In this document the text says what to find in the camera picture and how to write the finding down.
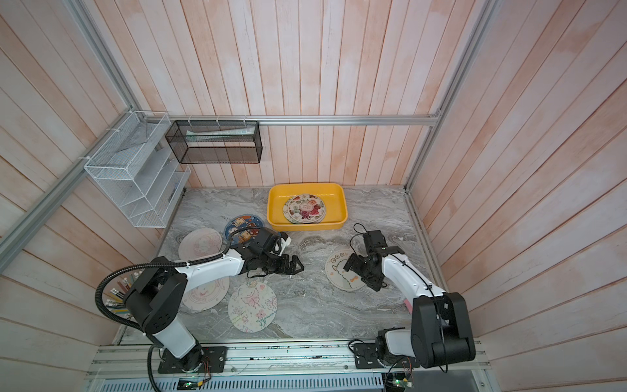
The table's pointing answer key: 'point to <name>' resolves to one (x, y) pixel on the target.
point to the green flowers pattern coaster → (291, 210)
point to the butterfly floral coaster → (251, 306)
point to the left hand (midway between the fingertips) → (293, 271)
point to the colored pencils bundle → (115, 300)
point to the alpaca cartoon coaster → (346, 280)
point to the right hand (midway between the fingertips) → (355, 272)
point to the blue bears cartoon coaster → (240, 224)
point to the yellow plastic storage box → (335, 197)
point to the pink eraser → (408, 305)
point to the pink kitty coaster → (199, 243)
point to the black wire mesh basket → (215, 141)
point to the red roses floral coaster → (304, 208)
